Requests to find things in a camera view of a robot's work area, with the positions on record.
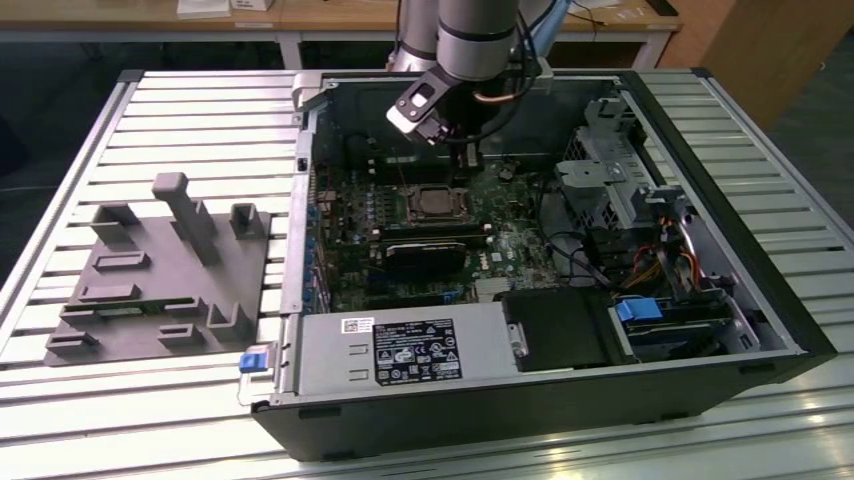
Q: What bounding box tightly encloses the CPU socket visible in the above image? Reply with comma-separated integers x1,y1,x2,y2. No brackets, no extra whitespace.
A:
404,182,477,225

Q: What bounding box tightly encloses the green motherboard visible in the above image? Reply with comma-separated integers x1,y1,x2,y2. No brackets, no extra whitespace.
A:
310,159,569,314

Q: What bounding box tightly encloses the black RAM slot bank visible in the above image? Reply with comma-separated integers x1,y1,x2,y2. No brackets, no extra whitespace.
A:
366,144,460,184

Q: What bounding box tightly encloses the pale blue cable wrap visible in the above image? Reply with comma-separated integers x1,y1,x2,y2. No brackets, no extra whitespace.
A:
532,0,570,57

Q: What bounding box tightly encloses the blue case latch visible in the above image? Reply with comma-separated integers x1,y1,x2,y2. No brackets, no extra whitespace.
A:
238,344,279,374

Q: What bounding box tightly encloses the wooden desk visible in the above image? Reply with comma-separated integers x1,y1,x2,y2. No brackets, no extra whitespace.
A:
0,0,684,71

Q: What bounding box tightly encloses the black looped wire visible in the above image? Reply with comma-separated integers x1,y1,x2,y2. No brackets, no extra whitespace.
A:
546,232,616,289

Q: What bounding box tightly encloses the grey parts rack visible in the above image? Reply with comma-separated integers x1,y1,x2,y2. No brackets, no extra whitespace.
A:
41,172,277,369

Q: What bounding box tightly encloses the wooden cabinet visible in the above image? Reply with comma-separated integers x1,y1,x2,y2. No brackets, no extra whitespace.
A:
657,0,854,129

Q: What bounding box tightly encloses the blue disk carrier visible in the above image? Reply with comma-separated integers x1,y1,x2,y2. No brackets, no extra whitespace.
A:
617,297,664,324

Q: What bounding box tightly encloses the black drive bay cover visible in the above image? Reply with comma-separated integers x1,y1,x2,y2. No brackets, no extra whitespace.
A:
497,288,633,374

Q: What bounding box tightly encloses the grey power supply unit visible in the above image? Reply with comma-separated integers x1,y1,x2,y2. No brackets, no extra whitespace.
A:
293,302,522,396

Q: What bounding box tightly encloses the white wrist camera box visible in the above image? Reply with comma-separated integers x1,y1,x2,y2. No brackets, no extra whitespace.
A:
385,79,462,147

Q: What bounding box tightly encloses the black graphics card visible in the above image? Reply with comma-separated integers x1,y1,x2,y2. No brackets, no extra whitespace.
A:
384,241,469,281

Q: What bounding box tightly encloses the black RAM stick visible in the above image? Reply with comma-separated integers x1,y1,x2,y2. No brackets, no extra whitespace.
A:
384,232,488,246
379,223,484,236

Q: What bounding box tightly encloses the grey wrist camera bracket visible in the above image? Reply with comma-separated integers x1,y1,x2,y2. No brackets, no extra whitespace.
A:
504,57,556,96

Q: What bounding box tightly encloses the green RAM stick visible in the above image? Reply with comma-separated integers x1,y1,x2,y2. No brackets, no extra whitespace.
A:
93,302,199,317

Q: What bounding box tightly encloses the small silver heat sink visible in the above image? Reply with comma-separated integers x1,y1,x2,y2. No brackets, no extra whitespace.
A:
474,277,513,304

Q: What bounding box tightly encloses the grey metal drive cage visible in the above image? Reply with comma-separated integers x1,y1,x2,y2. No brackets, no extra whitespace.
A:
553,97,689,231

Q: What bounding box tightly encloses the orange yellow wire bundle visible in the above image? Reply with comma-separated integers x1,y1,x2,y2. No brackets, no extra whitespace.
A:
626,244,709,291

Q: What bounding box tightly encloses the black open PC case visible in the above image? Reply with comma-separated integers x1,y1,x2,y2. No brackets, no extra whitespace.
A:
250,67,840,464

